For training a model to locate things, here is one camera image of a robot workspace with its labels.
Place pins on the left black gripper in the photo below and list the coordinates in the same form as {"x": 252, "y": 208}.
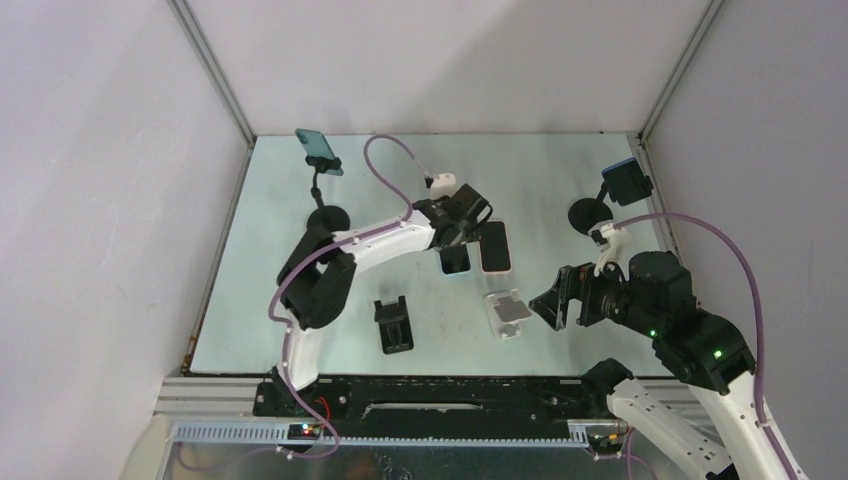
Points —
{"x": 467, "y": 232}

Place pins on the grey slotted cable duct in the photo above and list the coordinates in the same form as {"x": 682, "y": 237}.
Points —
{"x": 276, "y": 433}

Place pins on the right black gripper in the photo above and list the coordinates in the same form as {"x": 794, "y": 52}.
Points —
{"x": 551, "y": 305}

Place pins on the teal phone on stand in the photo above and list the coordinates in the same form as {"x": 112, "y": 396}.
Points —
{"x": 319, "y": 153}

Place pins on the light blue phone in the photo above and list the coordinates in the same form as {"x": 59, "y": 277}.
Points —
{"x": 454, "y": 260}

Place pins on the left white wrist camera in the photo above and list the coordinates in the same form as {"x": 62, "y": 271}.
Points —
{"x": 442, "y": 185}

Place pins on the controller board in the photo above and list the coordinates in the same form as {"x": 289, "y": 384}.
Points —
{"x": 610, "y": 445}
{"x": 304, "y": 432}

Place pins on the black gooseneck phone stand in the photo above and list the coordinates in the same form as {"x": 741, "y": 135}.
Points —
{"x": 331, "y": 217}

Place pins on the white flat phone stand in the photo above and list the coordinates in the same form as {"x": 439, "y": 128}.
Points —
{"x": 506, "y": 311}

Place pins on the right controller board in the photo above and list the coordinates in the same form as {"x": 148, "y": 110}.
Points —
{"x": 610, "y": 445}

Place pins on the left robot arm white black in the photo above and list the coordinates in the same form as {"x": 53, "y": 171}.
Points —
{"x": 314, "y": 284}

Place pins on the left controller board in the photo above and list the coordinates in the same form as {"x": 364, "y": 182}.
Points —
{"x": 304, "y": 432}

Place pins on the pink phone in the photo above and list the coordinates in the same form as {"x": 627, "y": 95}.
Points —
{"x": 494, "y": 248}

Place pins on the black folding phone stand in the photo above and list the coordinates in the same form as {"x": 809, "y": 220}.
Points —
{"x": 394, "y": 326}

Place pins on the black round-base phone stand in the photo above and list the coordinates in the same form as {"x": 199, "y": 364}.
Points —
{"x": 585, "y": 213}

